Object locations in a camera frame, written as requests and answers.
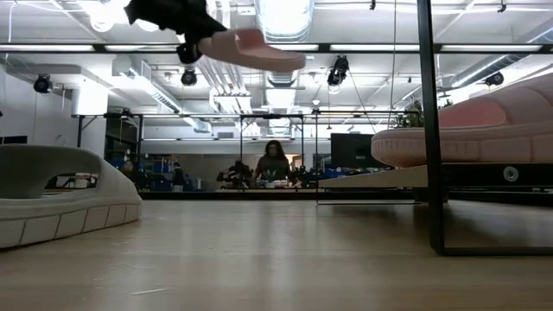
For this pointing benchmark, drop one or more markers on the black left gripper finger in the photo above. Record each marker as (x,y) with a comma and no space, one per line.
(188,54)
(205,28)

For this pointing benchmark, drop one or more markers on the pink foam slide sandal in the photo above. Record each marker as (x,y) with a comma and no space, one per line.
(259,54)
(475,142)

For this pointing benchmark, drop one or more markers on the white foam slide sandal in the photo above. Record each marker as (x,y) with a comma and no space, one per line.
(108,198)

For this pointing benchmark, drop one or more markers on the black metal wood shelf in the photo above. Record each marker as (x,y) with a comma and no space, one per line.
(430,129)

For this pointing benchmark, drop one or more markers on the black ceiling spot lamp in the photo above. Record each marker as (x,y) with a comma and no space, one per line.
(188,78)
(339,69)
(42,84)
(494,78)

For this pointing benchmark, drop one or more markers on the person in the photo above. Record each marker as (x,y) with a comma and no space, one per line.
(272,166)
(178,177)

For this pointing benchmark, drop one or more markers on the black monitor screen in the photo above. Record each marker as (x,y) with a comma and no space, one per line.
(350,151)

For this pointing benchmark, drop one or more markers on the tall green plant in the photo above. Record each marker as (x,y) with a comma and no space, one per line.
(410,116)

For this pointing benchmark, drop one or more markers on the silver ceiling air duct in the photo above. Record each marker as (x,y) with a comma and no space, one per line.
(285,21)

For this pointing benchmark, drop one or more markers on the black overhead frame bar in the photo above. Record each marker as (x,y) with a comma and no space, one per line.
(98,48)

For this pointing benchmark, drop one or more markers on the black table edge rail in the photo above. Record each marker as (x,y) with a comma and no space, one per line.
(259,195)

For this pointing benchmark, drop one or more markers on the black wall screen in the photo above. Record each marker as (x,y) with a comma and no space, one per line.
(13,140)

